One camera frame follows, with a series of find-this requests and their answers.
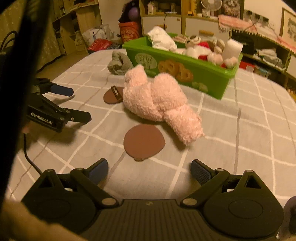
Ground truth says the pink fluffy plush toy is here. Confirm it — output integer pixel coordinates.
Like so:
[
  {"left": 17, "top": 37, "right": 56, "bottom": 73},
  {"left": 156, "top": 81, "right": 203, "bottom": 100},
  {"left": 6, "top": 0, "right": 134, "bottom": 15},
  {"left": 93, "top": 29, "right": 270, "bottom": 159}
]
[{"left": 123, "top": 64, "right": 205, "bottom": 145}]

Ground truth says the white cloth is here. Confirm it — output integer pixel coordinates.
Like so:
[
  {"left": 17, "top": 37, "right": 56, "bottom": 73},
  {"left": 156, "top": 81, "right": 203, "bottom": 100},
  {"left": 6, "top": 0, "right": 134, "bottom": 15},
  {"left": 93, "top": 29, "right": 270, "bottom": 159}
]
[{"left": 147, "top": 26, "right": 177, "bottom": 52}]

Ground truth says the santa plush toy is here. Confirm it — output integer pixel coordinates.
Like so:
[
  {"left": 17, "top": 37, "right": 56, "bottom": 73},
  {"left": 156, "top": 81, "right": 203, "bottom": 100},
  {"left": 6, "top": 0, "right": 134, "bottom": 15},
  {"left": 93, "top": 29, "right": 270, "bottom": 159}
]
[{"left": 183, "top": 41, "right": 238, "bottom": 69}]

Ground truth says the white sponge block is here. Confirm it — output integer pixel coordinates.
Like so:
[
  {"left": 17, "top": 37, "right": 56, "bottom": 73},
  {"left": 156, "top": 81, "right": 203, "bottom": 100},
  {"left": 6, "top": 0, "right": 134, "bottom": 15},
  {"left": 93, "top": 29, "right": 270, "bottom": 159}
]
[{"left": 222, "top": 39, "right": 243, "bottom": 60}]

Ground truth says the doll with checked dress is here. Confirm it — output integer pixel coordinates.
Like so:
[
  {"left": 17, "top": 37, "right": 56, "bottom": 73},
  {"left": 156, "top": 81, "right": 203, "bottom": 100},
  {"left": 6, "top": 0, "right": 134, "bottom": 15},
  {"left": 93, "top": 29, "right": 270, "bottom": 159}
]
[{"left": 172, "top": 35, "right": 225, "bottom": 54}]

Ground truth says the brown round pad with tag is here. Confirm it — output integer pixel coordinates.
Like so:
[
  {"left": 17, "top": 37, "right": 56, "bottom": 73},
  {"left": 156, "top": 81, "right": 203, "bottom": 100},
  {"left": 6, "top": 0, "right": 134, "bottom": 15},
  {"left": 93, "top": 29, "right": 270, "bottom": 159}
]
[{"left": 103, "top": 86, "right": 123, "bottom": 104}]

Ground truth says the red cardboard box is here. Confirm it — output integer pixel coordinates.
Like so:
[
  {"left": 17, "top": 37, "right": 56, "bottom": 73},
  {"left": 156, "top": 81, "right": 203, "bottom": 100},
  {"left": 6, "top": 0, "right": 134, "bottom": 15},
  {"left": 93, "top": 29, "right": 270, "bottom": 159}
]
[{"left": 87, "top": 39, "right": 112, "bottom": 53}]

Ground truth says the grey small sock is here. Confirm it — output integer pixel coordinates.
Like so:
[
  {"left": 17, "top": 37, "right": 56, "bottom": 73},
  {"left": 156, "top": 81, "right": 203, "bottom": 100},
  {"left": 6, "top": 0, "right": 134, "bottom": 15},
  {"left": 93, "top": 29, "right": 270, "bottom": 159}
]
[{"left": 107, "top": 51, "right": 133, "bottom": 75}]

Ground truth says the orange printed bag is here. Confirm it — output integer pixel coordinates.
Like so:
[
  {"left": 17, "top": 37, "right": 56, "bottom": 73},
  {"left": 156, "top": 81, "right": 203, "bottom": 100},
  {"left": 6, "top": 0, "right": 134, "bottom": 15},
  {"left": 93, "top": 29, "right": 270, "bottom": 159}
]
[{"left": 118, "top": 22, "right": 142, "bottom": 43}]

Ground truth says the green plastic bin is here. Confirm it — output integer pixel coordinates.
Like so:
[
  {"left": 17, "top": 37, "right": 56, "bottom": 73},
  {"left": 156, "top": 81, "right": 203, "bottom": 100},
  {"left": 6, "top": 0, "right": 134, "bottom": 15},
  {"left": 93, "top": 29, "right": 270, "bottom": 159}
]
[{"left": 122, "top": 36, "right": 239, "bottom": 99}]

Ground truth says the purple ball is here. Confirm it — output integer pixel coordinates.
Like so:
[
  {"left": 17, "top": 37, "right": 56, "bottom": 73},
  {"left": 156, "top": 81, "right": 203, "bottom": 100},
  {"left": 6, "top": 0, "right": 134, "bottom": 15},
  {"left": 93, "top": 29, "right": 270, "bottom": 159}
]
[{"left": 128, "top": 7, "right": 140, "bottom": 22}]

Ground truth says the long low wooden sideboard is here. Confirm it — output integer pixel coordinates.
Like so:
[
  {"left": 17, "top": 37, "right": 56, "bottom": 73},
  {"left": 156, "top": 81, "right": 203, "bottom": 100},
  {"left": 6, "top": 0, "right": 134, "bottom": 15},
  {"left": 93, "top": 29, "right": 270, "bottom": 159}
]
[{"left": 231, "top": 30, "right": 295, "bottom": 93}]

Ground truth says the stack of folded clothes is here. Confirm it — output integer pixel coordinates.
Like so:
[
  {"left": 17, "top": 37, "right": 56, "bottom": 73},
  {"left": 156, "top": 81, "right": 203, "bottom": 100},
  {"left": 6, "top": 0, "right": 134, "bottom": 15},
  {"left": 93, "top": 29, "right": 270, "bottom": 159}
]
[{"left": 253, "top": 48, "right": 285, "bottom": 70}]

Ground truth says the black bag in sideboard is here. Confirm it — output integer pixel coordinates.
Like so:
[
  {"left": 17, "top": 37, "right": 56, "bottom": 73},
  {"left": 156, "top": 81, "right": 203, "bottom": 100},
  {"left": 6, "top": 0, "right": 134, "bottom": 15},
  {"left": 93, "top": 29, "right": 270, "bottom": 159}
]
[{"left": 232, "top": 32, "right": 255, "bottom": 55}]

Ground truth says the wooden shelf cabinet with drawers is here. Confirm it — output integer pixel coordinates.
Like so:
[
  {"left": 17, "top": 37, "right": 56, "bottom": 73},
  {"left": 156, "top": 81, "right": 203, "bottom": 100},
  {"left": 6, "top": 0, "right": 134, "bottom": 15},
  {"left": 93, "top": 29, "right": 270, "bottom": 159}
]
[{"left": 139, "top": 1, "right": 231, "bottom": 41}]

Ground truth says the pink checked cloth runner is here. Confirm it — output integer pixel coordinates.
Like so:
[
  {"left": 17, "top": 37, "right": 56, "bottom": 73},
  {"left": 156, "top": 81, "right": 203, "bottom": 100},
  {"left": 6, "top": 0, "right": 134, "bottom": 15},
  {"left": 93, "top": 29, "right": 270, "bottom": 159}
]
[{"left": 218, "top": 15, "right": 295, "bottom": 55}]

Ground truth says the framed cartoon girl picture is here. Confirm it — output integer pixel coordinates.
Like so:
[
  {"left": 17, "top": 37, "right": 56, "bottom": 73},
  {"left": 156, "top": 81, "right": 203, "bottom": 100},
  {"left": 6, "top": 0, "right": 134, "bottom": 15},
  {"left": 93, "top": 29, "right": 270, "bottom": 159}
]
[{"left": 280, "top": 8, "right": 296, "bottom": 46}]

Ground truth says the framed cat picture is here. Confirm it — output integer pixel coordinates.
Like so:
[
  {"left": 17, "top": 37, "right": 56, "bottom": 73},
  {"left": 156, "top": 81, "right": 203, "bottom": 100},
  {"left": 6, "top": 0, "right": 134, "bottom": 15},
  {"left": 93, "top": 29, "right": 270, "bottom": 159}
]
[{"left": 221, "top": 0, "right": 244, "bottom": 19}]

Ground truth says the small white desk fan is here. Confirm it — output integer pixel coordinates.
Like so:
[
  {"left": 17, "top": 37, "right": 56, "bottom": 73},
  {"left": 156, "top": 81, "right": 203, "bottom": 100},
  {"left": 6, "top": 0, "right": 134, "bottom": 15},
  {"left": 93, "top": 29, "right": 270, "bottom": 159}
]
[{"left": 201, "top": 0, "right": 222, "bottom": 11}]

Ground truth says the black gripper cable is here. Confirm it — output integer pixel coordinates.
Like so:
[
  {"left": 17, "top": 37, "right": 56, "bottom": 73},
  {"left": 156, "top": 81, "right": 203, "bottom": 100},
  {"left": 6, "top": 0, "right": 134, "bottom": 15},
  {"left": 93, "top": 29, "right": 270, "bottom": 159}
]
[{"left": 23, "top": 133, "right": 43, "bottom": 175}]

